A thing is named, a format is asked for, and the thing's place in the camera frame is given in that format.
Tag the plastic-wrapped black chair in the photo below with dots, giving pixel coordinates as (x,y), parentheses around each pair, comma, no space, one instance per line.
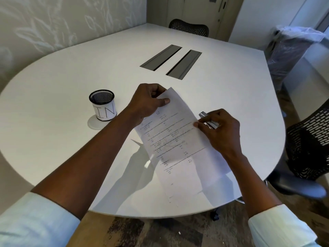
(290,52)

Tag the silver pen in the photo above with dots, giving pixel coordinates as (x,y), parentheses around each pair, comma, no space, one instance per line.
(207,119)

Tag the person's left hand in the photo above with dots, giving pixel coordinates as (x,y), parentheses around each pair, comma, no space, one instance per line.
(144,100)

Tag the black mesh pen holder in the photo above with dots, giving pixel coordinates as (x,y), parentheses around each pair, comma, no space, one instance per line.
(103,105)

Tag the person's right forearm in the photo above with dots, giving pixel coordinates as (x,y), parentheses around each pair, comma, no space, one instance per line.
(259,192)

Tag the black mesh office chair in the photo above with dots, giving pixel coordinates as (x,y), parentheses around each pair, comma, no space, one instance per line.
(189,26)
(304,149)

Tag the person's left thumb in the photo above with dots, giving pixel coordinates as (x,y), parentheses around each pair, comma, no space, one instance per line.
(162,101)

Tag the person's right hand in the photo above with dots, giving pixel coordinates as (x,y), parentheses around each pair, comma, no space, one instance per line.
(223,133)

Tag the beige door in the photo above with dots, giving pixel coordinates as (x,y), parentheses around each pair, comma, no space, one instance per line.
(195,15)

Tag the person's right thumb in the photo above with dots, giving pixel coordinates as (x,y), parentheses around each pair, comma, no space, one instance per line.
(201,122)

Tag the printed white paper sheet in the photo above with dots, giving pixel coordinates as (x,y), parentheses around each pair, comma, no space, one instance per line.
(177,149)

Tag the person's left forearm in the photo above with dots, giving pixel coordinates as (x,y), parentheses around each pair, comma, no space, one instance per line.
(84,162)

